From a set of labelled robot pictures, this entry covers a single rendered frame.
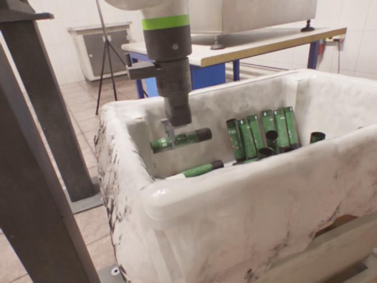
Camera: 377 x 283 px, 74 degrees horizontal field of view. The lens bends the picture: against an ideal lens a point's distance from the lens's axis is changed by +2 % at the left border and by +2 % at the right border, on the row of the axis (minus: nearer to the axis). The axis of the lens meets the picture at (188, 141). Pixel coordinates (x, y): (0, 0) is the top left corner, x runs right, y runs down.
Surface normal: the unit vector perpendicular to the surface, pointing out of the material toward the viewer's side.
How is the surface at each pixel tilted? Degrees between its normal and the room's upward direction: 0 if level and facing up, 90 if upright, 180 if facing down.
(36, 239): 90
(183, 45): 90
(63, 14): 90
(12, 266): 0
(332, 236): 0
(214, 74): 90
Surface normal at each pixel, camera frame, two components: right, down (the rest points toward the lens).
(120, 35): 0.51, 0.36
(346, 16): -0.85, 0.31
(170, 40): 0.15, 0.44
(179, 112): 0.28, 0.08
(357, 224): -0.10, -0.88
